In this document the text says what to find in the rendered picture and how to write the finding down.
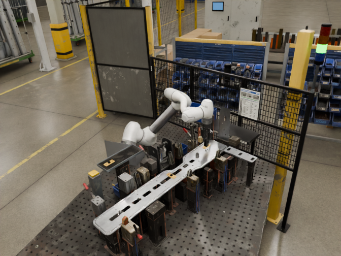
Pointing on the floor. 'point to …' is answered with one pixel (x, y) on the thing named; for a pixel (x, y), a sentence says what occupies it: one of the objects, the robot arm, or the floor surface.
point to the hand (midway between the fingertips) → (206, 142)
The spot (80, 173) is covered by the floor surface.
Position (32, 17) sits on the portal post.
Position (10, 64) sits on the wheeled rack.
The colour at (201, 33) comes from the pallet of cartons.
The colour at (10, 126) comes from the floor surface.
